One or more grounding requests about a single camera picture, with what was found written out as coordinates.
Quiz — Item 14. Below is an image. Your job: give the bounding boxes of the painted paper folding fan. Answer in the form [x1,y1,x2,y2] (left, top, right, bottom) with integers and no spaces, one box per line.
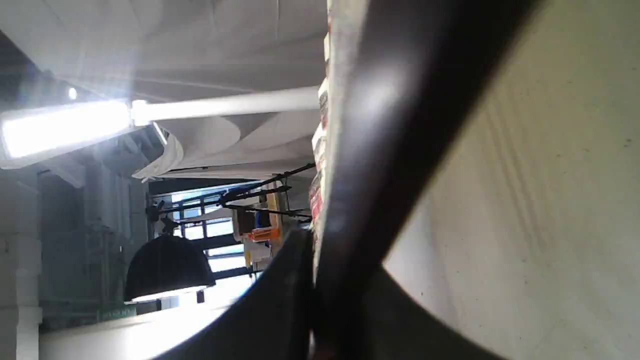
[311,0,539,360]

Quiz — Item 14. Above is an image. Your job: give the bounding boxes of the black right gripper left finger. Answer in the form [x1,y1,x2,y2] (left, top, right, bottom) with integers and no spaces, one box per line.
[157,228,314,360]

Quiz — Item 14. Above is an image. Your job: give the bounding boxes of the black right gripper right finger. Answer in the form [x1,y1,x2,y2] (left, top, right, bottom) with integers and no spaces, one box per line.
[350,268,502,360]

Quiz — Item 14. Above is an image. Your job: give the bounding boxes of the white desk lamp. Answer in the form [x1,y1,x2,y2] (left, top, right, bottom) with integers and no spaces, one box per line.
[1,86,320,170]

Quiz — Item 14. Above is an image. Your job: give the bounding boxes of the black overhead frame rods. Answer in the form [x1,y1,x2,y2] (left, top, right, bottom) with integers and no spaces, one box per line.
[145,162,316,234]

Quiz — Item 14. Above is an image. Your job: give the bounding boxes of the black pendant ceiling lamp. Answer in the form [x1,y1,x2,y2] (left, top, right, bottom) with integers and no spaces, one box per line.
[123,234,216,305]

